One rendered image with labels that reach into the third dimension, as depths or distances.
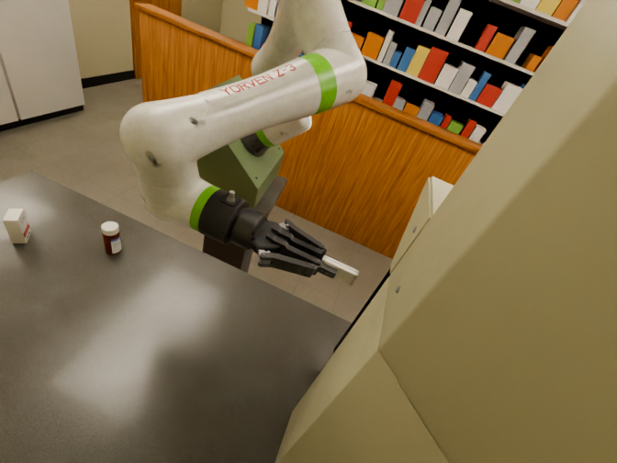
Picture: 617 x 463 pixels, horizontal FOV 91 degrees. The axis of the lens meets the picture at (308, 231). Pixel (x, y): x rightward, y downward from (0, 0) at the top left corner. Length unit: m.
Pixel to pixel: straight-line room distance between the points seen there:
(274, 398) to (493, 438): 0.57
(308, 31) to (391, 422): 0.69
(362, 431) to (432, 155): 2.14
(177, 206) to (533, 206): 0.51
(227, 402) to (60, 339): 0.38
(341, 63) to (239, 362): 0.70
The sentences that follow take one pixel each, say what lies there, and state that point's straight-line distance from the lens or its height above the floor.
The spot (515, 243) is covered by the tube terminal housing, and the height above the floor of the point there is 1.58.
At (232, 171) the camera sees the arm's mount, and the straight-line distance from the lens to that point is 1.13.
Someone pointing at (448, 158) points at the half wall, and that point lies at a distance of 2.41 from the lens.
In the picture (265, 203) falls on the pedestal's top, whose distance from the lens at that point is 1.24.
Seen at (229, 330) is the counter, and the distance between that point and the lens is 0.84.
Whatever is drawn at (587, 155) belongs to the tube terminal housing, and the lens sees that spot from 0.21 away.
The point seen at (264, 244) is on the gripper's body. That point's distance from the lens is 0.54.
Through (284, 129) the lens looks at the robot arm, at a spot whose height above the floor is 1.24.
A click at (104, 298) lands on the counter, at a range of 0.91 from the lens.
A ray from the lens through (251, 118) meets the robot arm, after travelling 0.57.
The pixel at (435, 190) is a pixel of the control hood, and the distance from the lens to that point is 0.42.
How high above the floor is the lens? 1.66
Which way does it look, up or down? 38 degrees down
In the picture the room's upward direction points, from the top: 22 degrees clockwise
